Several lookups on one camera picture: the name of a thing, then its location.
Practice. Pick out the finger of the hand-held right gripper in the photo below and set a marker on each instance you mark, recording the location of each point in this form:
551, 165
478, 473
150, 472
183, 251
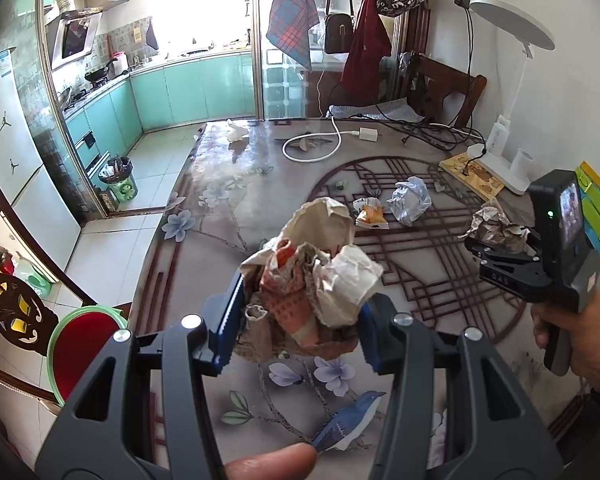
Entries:
534, 245
475, 249

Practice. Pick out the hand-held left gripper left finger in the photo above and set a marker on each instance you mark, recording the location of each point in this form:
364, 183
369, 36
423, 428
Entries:
227, 320

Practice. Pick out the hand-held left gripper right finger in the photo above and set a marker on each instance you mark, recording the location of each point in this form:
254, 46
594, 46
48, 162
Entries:
375, 335

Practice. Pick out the brown paper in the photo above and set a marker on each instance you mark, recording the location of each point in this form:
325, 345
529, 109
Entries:
495, 225

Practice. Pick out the red brown wrapper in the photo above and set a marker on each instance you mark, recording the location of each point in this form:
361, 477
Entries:
300, 285

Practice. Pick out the person's right hand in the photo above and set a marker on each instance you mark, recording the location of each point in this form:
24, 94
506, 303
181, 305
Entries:
595, 340

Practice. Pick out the person's left hand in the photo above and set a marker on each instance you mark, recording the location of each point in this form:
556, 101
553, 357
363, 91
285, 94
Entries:
270, 462

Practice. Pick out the yellow book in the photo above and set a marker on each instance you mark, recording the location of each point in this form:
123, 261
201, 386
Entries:
472, 177

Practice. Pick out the yellow snack wrapper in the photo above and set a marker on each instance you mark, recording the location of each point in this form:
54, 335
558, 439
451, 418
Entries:
371, 216

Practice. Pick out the red stool with green rim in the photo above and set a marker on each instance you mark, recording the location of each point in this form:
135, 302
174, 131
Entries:
80, 350

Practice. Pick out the white charger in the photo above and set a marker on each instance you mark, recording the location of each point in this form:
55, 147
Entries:
368, 134

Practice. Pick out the brown wooden chair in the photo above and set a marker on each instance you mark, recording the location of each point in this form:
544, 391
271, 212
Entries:
450, 85

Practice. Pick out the green waste bin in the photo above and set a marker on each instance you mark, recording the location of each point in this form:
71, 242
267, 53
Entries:
122, 187

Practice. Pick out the silver foil bag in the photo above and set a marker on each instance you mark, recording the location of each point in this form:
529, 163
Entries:
380, 109

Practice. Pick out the dark carved wooden chair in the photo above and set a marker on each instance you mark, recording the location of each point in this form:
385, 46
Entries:
42, 327

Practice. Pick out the white tissue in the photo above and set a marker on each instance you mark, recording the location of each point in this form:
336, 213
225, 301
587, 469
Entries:
236, 132

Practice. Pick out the green plastic container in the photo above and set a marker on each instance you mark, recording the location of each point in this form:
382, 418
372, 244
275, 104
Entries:
35, 280

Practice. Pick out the red bag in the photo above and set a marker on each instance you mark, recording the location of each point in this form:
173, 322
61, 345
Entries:
365, 55

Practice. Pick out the white desk lamp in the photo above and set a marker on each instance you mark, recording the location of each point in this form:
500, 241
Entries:
510, 22

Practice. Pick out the teal kitchen cabinets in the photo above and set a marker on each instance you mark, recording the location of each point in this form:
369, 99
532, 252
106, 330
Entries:
190, 90

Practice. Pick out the black handbag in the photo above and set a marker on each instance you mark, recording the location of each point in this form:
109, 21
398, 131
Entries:
337, 32

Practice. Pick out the black wok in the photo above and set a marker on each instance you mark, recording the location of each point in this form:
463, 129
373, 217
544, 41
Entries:
100, 76

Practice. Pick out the white fridge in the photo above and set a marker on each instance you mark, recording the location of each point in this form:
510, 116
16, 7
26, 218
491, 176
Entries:
10, 125

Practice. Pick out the plaid cloth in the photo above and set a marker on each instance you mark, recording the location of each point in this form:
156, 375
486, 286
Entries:
290, 15

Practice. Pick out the steel range hood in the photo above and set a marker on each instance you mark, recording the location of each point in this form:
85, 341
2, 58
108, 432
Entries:
75, 37

